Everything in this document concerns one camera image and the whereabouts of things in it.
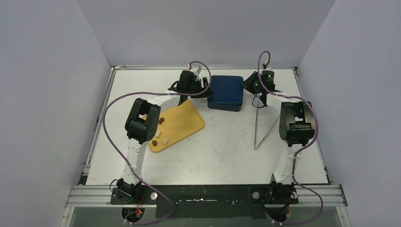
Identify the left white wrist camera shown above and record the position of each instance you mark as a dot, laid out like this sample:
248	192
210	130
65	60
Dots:
196	70

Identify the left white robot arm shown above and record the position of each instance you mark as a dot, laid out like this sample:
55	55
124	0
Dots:
144	118

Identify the dark blue chocolate box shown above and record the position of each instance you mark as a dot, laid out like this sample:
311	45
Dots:
233	107

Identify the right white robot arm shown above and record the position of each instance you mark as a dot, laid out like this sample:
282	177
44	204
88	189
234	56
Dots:
296	122

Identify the yellow plastic tray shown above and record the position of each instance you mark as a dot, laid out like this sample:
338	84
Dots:
180	122

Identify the brown bar chocolate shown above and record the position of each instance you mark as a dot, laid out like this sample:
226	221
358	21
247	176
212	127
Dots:
161	120

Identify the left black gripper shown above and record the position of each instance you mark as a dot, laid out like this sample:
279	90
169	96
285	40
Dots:
198	83

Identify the dark blue box lid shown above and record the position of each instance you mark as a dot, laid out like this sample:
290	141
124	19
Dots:
227	90

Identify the white swirl chocolate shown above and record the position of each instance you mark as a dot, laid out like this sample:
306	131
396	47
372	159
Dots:
165	142

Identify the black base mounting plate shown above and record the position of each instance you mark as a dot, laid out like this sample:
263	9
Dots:
208	201

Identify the metal serving tongs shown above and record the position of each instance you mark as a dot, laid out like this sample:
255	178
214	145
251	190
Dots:
266	117

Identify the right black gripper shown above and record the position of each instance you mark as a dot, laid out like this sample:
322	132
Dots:
249	83

